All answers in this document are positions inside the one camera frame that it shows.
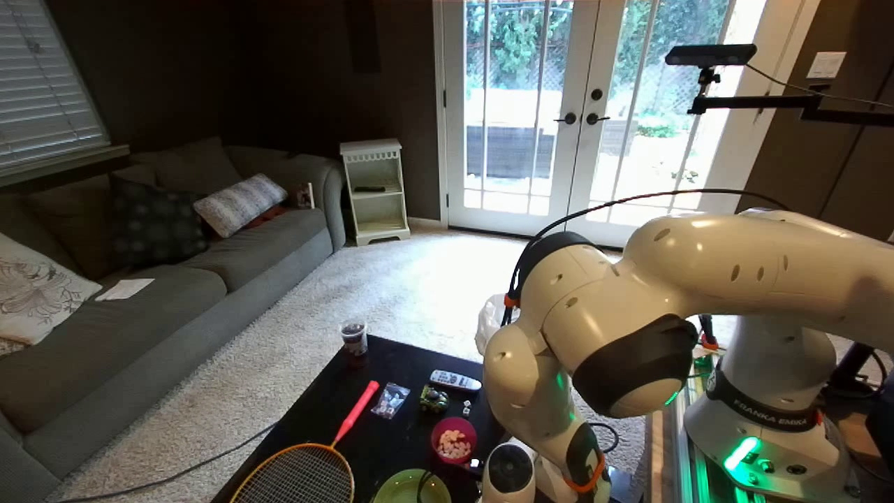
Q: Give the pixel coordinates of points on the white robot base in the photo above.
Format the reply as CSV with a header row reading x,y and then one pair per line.
x,y
759,419

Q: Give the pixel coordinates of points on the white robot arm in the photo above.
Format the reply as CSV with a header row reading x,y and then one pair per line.
x,y
618,336

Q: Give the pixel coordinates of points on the white side shelf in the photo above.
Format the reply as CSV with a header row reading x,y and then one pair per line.
x,y
374,173

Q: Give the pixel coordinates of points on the grey remote control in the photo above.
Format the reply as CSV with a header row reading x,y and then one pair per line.
x,y
453,382

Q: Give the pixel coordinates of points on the dark drinking glass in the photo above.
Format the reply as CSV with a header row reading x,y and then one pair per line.
x,y
355,339

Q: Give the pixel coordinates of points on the small green toy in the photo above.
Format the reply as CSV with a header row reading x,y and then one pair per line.
x,y
431,400

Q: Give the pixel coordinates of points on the clear plastic packet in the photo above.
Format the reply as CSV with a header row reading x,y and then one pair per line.
x,y
389,400

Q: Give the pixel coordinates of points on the black coffee table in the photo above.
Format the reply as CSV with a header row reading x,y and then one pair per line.
x,y
376,445

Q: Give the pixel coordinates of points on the white french doors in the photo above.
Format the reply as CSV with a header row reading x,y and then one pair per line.
x,y
568,111

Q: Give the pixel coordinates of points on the red bowl with snacks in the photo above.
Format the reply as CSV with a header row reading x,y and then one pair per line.
x,y
453,440

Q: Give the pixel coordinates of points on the striped white cushion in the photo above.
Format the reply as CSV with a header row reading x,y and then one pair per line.
x,y
234,209

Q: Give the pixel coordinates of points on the green plate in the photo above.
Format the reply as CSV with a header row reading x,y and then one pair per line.
x,y
414,487

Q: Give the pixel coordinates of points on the grey sofa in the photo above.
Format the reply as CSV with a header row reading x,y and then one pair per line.
x,y
110,363

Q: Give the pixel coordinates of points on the dark patterned cushion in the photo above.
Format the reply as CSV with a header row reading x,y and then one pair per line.
x,y
151,224

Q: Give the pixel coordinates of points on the white paper on sofa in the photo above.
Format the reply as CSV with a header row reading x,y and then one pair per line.
x,y
123,289

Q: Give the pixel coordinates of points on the white patterned blanket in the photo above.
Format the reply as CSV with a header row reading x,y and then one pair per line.
x,y
34,296

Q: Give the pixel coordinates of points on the window blinds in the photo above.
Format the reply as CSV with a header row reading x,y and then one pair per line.
x,y
48,121

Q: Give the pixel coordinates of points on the red handled badminton racket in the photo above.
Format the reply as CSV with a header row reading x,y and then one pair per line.
x,y
309,470

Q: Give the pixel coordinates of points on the black camera on stand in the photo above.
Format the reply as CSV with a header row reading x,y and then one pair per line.
x,y
707,60

